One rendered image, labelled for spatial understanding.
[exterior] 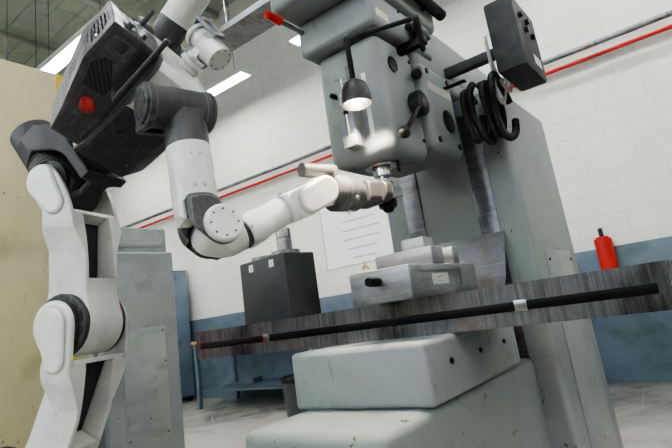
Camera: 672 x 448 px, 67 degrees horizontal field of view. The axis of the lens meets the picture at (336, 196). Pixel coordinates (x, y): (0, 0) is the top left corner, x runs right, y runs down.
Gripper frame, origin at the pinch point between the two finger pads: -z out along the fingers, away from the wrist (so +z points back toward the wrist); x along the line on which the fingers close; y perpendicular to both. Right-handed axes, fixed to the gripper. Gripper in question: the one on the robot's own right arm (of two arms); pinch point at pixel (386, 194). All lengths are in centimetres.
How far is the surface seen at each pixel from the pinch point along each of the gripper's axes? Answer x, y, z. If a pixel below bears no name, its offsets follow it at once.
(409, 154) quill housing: -8.3, -8.4, -2.4
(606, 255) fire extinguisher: 123, 14, -386
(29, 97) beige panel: 162, -91, 58
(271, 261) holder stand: 38.2, 10.1, 13.5
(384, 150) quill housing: -8.2, -8.8, 6.1
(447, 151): -6.3, -11.3, -20.5
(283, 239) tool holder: 37.5, 3.8, 8.8
